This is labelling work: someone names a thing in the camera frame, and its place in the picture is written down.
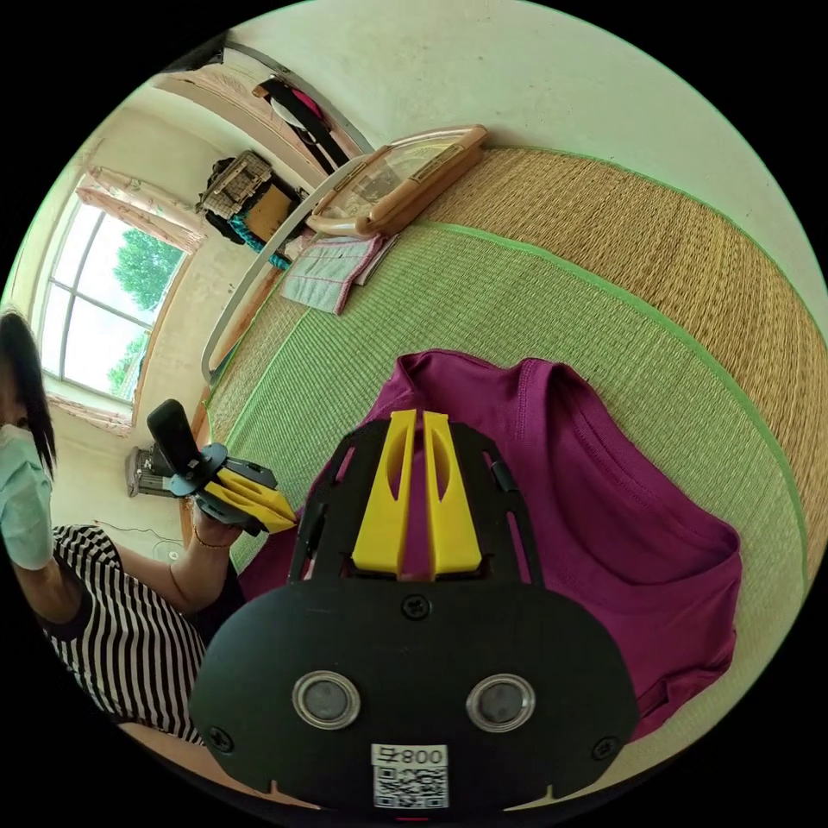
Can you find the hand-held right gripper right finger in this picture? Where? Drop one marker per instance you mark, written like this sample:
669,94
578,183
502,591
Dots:
453,517

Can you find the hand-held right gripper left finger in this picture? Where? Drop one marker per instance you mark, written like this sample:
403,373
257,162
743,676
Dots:
387,511

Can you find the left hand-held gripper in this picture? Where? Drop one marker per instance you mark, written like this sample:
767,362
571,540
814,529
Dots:
228,467

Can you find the purple short sleeve shirt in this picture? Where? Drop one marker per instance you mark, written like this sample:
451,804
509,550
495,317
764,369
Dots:
614,530

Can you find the person's left forearm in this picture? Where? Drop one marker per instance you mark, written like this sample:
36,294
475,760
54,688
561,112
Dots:
194,579

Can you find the person's left hand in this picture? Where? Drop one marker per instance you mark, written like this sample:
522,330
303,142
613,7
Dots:
217,532

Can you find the pink floral curtain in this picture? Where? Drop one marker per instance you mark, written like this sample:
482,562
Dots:
145,200
94,414

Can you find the person's body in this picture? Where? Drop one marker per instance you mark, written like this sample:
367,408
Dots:
110,614

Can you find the bed with woven mat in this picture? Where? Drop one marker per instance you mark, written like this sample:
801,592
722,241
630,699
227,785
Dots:
517,310

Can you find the folded pale green towel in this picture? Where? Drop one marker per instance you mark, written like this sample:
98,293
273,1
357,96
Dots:
326,275

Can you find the window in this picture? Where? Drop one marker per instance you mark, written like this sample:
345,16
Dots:
97,304

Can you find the brown carton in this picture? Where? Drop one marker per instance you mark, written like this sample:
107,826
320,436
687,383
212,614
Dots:
272,210

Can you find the hanging dark clothes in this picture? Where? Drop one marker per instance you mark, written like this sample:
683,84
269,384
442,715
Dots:
307,126

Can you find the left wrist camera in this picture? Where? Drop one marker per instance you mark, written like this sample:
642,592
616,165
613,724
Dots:
173,432

